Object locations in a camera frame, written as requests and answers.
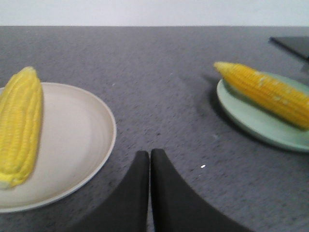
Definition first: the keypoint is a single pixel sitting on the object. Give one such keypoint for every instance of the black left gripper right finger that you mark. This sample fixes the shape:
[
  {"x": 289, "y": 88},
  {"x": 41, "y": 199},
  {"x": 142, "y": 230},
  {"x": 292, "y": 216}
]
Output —
[{"x": 177, "y": 208}]

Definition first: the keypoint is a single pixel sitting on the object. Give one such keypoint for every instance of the yellow corn cob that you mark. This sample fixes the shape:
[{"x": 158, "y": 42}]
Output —
[
  {"x": 272, "y": 94},
  {"x": 21, "y": 104}
]

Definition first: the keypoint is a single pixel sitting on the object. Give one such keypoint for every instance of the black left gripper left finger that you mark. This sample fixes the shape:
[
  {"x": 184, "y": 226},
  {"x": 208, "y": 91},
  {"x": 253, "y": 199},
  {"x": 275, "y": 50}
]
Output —
[{"x": 126, "y": 209}]

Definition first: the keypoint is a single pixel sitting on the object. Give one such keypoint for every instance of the black glass gas stove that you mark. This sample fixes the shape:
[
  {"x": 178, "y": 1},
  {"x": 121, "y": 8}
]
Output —
[{"x": 298, "y": 45}]

